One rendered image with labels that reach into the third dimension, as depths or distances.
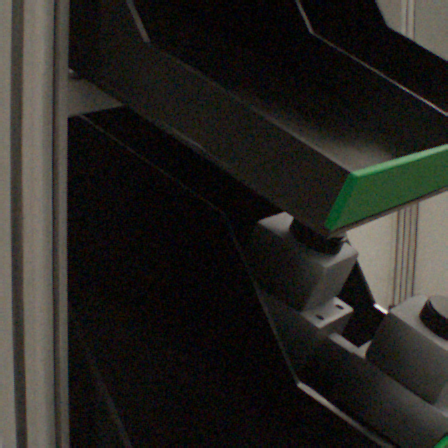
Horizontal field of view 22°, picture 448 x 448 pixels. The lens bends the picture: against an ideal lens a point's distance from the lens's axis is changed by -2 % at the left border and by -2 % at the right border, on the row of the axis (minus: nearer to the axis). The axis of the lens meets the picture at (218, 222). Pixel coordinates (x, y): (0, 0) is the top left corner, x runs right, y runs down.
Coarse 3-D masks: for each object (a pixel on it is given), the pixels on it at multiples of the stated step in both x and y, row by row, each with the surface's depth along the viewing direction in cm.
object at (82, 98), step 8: (72, 80) 42; (80, 80) 43; (72, 88) 42; (80, 88) 43; (88, 88) 43; (96, 88) 44; (72, 96) 42; (80, 96) 43; (88, 96) 44; (96, 96) 44; (104, 96) 45; (72, 104) 42; (80, 104) 43; (88, 104) 44; (96, 104) 44; (104, 104) 45; (112, 104) 46; (120, 104) 46; (72, 112) 42; (80, 112) 43; (88, 112) 44
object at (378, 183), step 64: (128, 0) 41; (192, 0) 54; (256, 0) 52; (128, 64) 41; (192, 64) 47; (256, 64) 51; (320, 64) 51; (192, 128) 40; (256, 128) 39; (320, 128) 47; (384, 128) 50; (256, 192) 39; (320, 192) 38; (384, 192) 40
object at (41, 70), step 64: (0, 0) 39; (64, 0) 40; (0, 64) 40; (64, 64) 41; (0, 128) 40; (64, 128) 41; (0, 192) 41; (64, 192) 42; (0, 256) 41; (64, 256) 42; (0, 320) 42; (64, 320) 43; (0, 384) 42; (64, 384) 43
